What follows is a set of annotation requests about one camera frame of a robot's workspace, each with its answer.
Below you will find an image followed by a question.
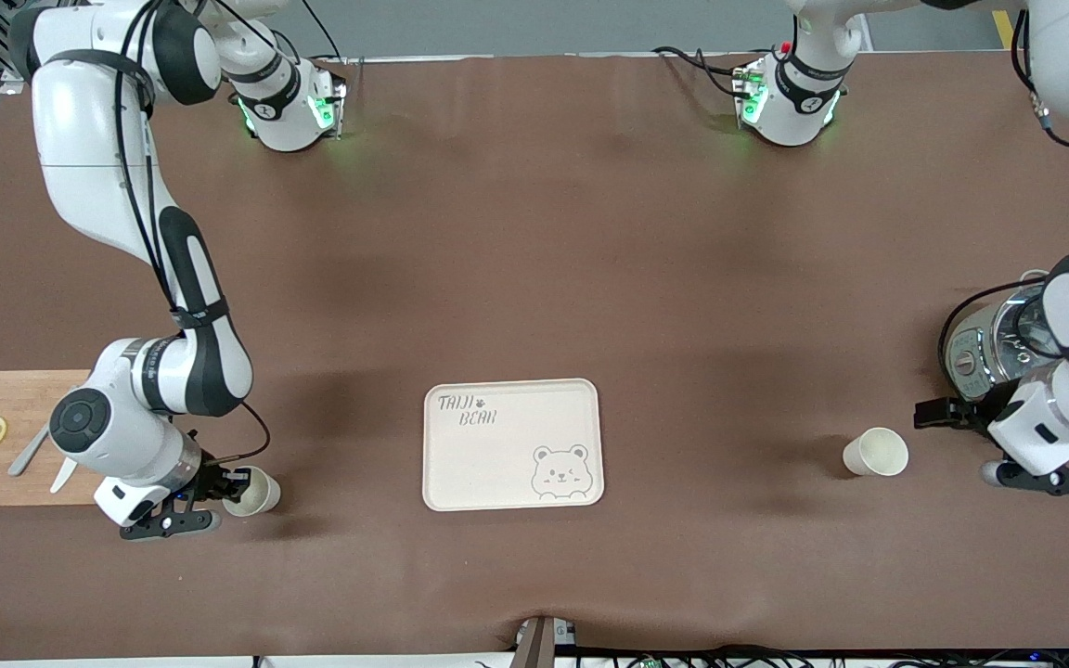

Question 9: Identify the white IKEA cup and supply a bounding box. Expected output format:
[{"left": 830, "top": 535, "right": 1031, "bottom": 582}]
[
  {"left": 222, "top": 466, "right": 281, "bottom": 518},
  {"left": 843, "top": 427, "right": 909, "bottom": 478}
]

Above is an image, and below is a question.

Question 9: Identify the grey cooking pot glass lid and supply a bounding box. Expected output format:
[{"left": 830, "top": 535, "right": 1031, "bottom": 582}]
[{"left": 946, "top": 269, "right": 1069, "bottom": 405}]

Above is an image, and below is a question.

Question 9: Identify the grey plastic knife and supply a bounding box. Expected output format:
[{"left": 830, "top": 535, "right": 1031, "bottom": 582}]
[{"left": 7, "top": 422, "right": 53, "bottom": 478}]

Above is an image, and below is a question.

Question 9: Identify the bamboo cutting board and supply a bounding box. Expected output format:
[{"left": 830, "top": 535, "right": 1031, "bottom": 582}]
[{"left": 0, "top": 369, "right": 127, "bottom": 507}]

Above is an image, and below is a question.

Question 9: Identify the cream bear print tray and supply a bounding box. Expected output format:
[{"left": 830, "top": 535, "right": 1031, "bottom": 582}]
[{"left": 422, "top": 378, "right": 606, "bottom": 512}]

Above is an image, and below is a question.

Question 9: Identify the brown table mat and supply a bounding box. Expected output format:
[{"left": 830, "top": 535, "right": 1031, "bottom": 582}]
[{"left": 0, "top": 48, "right": 1069, "bottom": 662}]

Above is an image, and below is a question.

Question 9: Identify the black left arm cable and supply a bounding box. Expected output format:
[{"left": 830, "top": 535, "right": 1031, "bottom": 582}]
[{"left": 938, "top": 0, "right": 1069, "bottom": 409}]

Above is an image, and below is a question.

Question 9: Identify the black left base cable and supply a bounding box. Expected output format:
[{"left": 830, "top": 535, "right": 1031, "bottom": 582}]
[{"left": 651, "top": 45, "right": 751, "bottom": 98}]

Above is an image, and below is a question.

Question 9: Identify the black base cable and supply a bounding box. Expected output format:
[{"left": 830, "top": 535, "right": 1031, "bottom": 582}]
[
  {"left": 299, "top": 0, "right": 354, "bottom": 66},
  {"left": 651, "top": 45, "right": 751, "bottom": 98}
]

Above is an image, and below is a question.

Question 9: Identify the black right base cable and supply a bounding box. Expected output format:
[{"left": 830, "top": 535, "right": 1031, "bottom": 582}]
[{"left": 299, "top": 0, "right": 354, "bottom": 66}]

